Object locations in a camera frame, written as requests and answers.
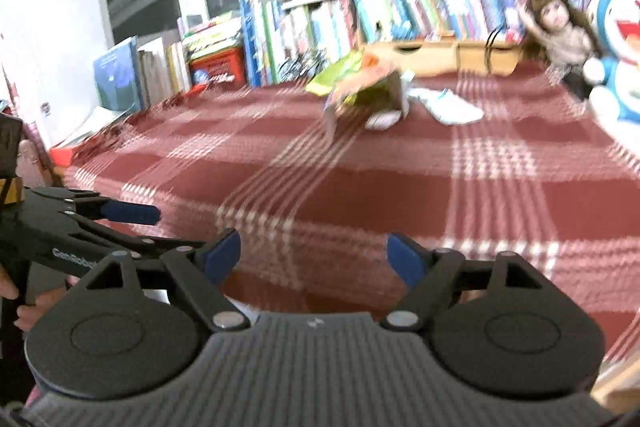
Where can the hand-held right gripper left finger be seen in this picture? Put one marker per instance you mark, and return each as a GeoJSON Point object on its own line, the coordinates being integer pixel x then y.
{"type": "Point", "coordinates": [222, 257]}

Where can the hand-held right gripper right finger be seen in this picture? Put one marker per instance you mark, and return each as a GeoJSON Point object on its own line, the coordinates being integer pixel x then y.
{"type": "Point", "coordinates": [405, 259]}

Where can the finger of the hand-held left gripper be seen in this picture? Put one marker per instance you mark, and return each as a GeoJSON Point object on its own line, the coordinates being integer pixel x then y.
{"type": "Point", "coordinates": [115, 234]}
{"type": "Point", "coordinates": [130, 213]}

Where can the orange white paper box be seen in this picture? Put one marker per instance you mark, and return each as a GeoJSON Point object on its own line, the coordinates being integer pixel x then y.
{"type": "Point", "coordinates": [402, 92]}

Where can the row of pale books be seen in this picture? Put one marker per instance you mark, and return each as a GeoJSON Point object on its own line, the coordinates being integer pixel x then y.
{"type": "Point", "coordinates": [160, 67]}

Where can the stack of flat books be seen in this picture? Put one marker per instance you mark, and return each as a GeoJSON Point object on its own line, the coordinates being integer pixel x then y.
{"type": "Point", "coordinates": [210, 37]}

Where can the row of colourful upright books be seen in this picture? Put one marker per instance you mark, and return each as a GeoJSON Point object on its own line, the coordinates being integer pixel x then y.
{"type": "Point", "coordinates": [270, 42]}

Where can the person's left hand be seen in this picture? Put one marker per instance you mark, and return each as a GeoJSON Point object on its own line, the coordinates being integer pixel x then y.
{"type": "Point", "coordinates": [42, 302]}

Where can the red plaid blanket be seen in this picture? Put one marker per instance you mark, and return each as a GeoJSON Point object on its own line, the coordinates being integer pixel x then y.
{"type": "Point", "coordinates": [350, 187]}

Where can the large blue book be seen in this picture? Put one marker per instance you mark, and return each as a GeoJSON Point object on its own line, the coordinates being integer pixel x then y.
{"type": "Point", "coordinates": [117, 77]}

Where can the red plastic crate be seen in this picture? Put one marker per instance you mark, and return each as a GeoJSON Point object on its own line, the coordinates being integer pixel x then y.
{"type": "Point", "coordinates": [220, 64]}

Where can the miniature black bicycle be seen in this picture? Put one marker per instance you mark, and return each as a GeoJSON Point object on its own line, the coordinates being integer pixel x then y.
{"type": "Point", "coordinates": [295, 67]}

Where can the wooden drawer organizer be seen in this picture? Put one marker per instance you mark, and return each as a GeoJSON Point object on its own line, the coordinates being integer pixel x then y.
{"type": "Point", "coordinates": [435, 54]}

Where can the brown haired doll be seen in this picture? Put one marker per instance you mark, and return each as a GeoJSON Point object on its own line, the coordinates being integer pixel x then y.
{"type": "Point", "coordinates": [555, 37]}

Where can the blue cat plush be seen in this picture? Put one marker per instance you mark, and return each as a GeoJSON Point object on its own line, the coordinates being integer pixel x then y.
{"type": "Point", "coordinates": [625, 57]}

